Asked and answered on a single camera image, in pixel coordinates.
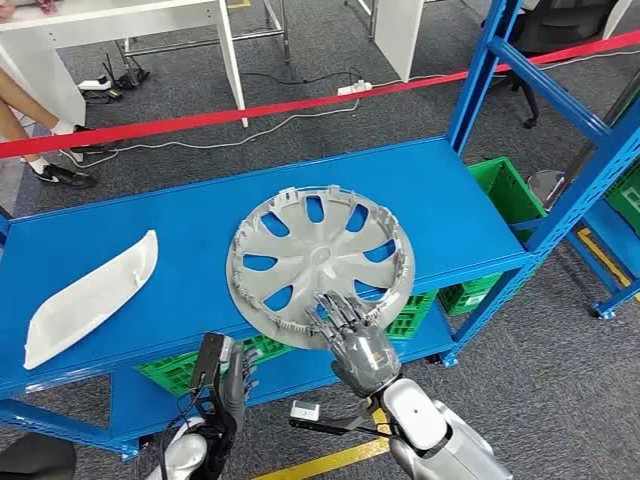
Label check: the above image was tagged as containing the grey plastic wheel hubcap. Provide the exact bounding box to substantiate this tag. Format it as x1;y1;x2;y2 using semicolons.
226;185;416;351

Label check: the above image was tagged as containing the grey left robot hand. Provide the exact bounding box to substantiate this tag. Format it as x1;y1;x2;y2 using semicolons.
220;343;261;432

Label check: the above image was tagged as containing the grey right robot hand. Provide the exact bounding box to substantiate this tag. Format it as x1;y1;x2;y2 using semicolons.
306;291;402;399

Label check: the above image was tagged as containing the white curved plastic trim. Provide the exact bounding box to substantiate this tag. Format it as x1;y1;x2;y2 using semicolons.
23;229;159;371

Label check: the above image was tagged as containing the black office chair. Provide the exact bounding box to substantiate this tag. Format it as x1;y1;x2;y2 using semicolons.
482;0;621;130

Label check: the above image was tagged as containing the chrome table frame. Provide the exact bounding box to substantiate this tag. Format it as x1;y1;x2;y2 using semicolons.
115;0;292;68

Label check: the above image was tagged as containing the blue metal shelf rack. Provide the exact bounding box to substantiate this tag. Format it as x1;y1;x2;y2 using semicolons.
0;0;640;463
566;198;640;321

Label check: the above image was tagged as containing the white desk side panel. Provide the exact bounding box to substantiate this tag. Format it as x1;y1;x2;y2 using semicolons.
372;0;426;83

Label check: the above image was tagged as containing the black round base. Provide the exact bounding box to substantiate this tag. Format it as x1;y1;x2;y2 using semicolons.
0;433;77;480

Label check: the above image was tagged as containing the red barrier tape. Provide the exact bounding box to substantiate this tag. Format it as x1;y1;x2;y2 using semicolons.
0;29;640;160

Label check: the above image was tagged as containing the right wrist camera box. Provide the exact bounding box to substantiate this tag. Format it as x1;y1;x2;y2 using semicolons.
290;400;321;423

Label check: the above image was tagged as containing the black floor cable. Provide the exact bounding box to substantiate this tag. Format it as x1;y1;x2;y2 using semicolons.
239;66;362;87

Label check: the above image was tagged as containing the white desk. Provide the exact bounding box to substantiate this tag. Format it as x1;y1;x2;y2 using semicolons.
0;0;250;129

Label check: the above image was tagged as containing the person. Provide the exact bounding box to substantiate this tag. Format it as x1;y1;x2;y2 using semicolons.
0;66;98;189

